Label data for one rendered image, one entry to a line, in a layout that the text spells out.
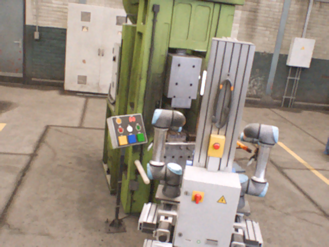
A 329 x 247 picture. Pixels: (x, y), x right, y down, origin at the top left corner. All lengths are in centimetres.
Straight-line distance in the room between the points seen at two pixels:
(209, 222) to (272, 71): 843
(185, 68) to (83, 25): 547
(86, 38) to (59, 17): 102
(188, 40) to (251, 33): 652
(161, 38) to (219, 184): 180
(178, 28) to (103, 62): 534
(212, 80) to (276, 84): 843
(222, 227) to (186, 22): 205
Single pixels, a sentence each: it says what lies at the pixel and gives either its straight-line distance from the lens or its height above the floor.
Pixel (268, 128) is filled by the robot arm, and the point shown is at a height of 145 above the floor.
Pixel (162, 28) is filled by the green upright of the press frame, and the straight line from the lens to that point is 351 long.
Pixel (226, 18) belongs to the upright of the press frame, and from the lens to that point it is 374.
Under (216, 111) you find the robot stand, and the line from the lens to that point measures 218.
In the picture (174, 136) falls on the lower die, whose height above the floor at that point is 96.
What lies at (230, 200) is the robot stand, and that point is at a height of 114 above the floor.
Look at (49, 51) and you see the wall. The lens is 950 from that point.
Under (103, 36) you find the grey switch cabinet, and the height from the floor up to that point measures 145.
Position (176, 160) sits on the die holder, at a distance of 368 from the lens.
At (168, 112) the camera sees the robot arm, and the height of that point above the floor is 145.
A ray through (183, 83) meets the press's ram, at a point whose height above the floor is 151.
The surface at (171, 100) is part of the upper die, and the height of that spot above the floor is 134.
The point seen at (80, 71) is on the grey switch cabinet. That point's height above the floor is 59.
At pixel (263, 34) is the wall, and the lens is 1018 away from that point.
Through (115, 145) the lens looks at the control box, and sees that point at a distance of 323.
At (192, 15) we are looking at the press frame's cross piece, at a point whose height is 215.
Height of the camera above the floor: 214
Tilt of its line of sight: 17 degrees down
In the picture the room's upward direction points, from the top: 7 degrees clockwise
